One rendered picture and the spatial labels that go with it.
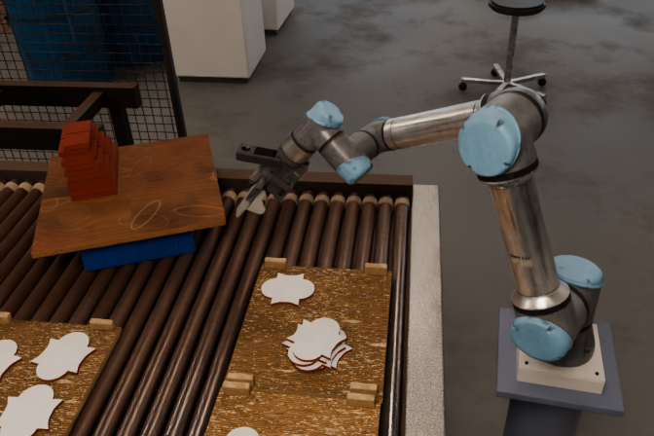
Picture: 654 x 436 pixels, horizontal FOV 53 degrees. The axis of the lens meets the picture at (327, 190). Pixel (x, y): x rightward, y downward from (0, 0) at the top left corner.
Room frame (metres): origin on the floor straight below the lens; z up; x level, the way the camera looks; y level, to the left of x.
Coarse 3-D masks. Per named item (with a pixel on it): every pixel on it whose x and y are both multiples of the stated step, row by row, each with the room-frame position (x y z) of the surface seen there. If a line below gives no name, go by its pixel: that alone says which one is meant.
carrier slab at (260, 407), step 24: (216, 408) 0.89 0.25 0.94; (240, 408) 0.89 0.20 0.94; (264, 408) 0.88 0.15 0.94; (288, 408) 0.88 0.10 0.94; (312, 408) 0.88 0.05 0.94; (336, 408) 0.87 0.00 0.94; (360, 408) 0.87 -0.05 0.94; (216, 432) 0.83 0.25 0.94; (264, 432) 0.82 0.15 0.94; (288, 432) 0.82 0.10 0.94; (312, 432) 0.82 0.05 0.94; (336, 432) 0.82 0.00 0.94; (360, 432) 0.81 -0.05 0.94
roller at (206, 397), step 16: (272, 208) 1.63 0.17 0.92; (272, 224) 1.56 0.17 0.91; (256, 240) 1.47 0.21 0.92; (256, 256) 1.40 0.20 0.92; (256, 272) 1.34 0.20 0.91; (240, 288) 1.28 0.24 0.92; (240, 304) 1.22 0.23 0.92; (240, 320) 1.17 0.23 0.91; (224, 336) 1.11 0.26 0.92; (224, 352) 1.06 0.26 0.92; (224, 368) 1.02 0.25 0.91; (208, 384) 0.96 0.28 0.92; (208, 400) 0.92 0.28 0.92; (208, 416) 0.89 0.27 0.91; (192, 432) 0.84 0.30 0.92
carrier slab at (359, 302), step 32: (256, 288) 1.25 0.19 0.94; (320, 288) 1.24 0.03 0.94; (352, 288) 1.24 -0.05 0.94; (384, 288) 1.23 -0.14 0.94; (256, 320) 1.14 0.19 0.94; (288, 320) 1.13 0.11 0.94; (352, 320) 1.12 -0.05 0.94; (384, 320) 1.12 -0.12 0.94; (256, 352) 1.04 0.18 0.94; (352, 352) 1.02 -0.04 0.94; (384, 352) 1.02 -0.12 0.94; (256, 384) 0.94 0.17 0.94; (288, 384) 0.94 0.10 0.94; (320, 384) 0.94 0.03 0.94
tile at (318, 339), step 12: (312, 324) 1.08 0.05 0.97; (324, 324) 1.08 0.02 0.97; (336, 324) 1.08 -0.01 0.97; (300, 336) 1.04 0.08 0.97; (312, 336) 1.04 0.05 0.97; (324, 336) 1.04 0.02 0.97; (336, 336) 1.04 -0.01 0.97; (300, 348) 1.01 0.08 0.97; (312, 348) 1.01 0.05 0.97; (324, 348) 1.00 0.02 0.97; (300, 360) 0.98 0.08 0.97; (312, 360) 0.98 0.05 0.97
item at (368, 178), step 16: (0, 176) 1.88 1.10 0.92; (16, 176) 1.88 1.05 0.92; (32, 176) 1.87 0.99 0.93; (224, 176) 1.78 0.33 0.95; (240, 176) 1.77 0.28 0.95; (304, 176) 1.75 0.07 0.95; (320, 176) 1.75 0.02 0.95; (336, 176) 1.75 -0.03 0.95; (368, 176) 1.74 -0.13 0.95; (384, 176) 1.73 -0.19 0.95; (400, 176) 1.73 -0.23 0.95; (224, 192) 1.77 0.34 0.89; (352, 192) 1.70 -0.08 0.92; (368, 192) 1.70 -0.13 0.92; (384, 192) 1.69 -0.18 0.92; (400, 192) 1.68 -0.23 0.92
